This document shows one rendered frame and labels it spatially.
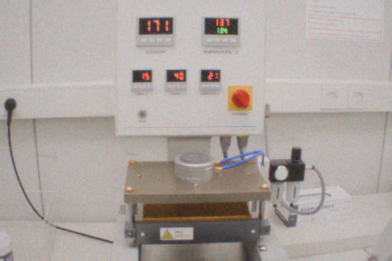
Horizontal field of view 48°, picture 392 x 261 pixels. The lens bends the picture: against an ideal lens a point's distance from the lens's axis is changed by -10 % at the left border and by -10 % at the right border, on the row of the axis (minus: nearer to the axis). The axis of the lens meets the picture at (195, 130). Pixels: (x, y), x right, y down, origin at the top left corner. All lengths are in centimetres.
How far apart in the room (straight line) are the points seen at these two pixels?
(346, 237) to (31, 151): 101
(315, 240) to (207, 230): 57
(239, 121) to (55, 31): 66
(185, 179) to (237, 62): 28
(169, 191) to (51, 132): 71
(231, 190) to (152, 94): 29
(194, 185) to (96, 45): 67
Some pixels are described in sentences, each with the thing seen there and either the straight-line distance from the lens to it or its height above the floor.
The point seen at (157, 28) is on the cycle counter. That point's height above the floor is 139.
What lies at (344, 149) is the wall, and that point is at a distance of 168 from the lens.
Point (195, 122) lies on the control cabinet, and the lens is 106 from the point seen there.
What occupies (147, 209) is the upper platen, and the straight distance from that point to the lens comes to 93.
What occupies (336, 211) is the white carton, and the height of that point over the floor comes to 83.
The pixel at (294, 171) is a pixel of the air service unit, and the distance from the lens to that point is 112.
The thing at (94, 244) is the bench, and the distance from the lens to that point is 145.
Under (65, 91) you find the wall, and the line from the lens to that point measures 143.
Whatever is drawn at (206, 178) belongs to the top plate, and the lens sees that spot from 92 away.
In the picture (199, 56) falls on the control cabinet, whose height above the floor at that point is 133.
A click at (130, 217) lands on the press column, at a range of 90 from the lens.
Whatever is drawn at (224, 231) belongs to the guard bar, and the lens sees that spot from 90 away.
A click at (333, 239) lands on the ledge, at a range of 142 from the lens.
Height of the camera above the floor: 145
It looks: 15 degrees down
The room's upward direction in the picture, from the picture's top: 1 degrees clockwise
